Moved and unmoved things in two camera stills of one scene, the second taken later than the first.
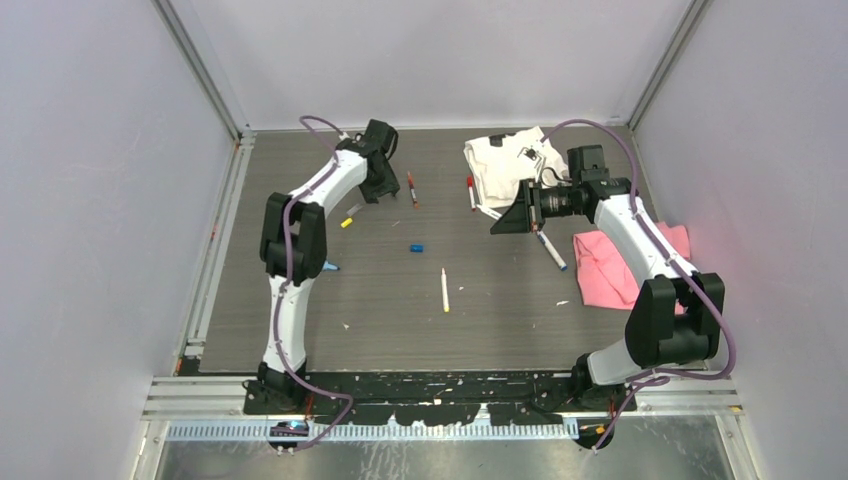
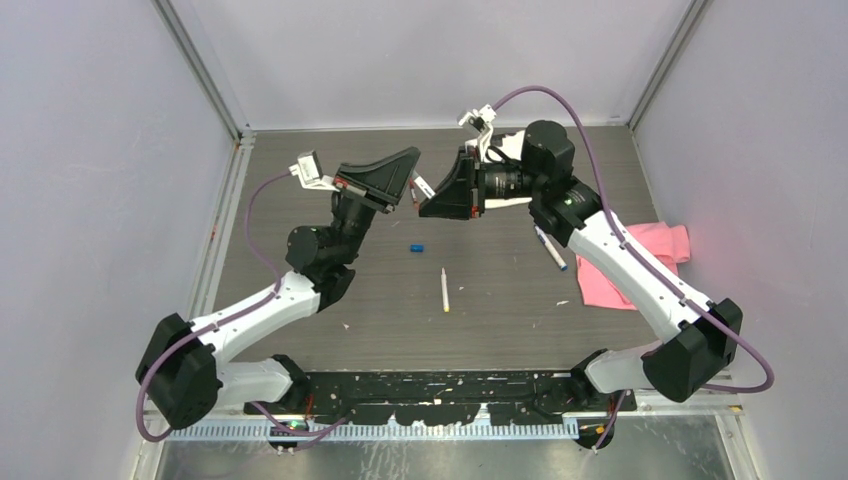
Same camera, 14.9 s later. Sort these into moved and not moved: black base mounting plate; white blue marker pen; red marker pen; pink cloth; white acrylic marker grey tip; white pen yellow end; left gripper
Moved: white acrylic marker grey tip; left gripper
Not moved: black base mounting plate; red marker pen; white pen yellow end; pink cloth; white blue marker pen
